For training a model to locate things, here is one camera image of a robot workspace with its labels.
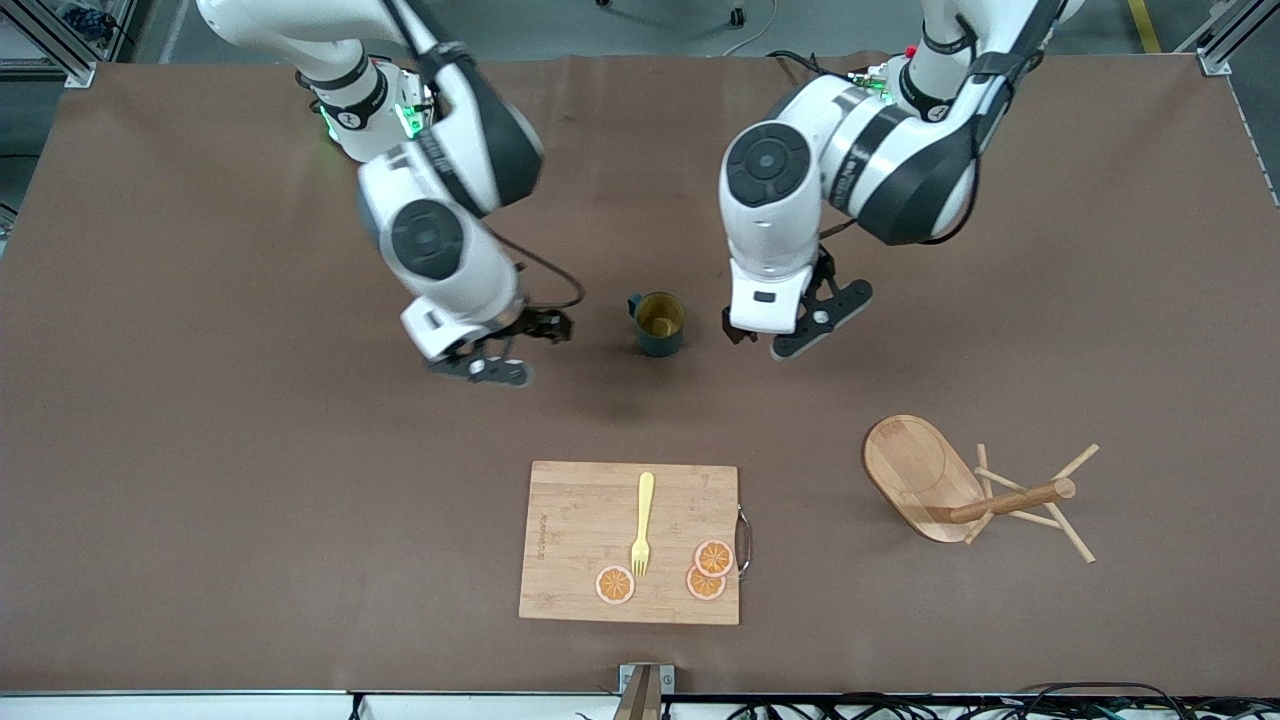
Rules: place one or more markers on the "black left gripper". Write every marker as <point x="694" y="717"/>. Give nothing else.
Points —
<point x="733" y="330"/>

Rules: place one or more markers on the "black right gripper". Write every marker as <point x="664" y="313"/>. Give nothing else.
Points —
<point x="541" y="324"/>

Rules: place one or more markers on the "dark teal ribbed mug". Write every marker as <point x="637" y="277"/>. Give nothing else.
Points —
<point x="660" y="340"/>

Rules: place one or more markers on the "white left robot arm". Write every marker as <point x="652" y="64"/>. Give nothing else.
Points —
<point x="770" y="165"/>

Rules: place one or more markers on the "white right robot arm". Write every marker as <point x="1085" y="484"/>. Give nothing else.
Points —
<point x="440" y="240"/>

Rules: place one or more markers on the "wooden mug tree rack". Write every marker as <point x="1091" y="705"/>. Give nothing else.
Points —
<point x="915" y="470"/>

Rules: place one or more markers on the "yellow plastic fork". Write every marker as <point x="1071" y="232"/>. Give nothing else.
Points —
<point x="645" y="500"/>

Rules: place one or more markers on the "bamboo cutting board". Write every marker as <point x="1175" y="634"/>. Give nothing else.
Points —
<point x="580" y="530"/>

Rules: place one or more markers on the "orange slice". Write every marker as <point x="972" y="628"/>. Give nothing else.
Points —
<point x="714" y="558"/>
<point x="615" y="585"/>
<point x="700" y="590"/>

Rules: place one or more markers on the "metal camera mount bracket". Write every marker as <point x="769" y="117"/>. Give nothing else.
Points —
<point x="645" y="700"/>

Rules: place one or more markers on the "white table edge rail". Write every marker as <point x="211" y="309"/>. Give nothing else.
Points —
<point x="200" y="708"/>

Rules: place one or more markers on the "aluminium frame post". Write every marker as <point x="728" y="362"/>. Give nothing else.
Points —
<point x="1215" y="62"/>
<point x="60" y="45"/>

